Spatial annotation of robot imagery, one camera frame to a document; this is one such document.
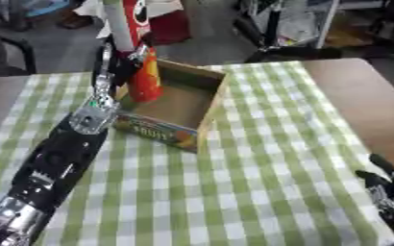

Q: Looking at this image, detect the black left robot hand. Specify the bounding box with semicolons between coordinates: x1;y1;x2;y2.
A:
89;32;159;108

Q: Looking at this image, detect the tall red bottle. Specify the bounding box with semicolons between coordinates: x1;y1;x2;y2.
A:
101;0;165;104

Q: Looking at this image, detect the tan cardboard box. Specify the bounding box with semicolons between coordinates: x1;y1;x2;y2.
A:
111;59;231;154

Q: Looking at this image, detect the red bag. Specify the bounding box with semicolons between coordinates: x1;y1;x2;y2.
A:
148;9;194;46

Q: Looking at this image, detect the person's foot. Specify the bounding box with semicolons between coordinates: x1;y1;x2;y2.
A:
56;10;96;31

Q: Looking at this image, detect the black chair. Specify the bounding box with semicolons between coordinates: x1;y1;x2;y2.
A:
0;19;39;79

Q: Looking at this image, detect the black tripod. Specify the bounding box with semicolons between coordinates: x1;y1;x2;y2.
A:
232;0;345;64

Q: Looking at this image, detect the white shelf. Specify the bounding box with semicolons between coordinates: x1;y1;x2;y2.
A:
249;0;389;50

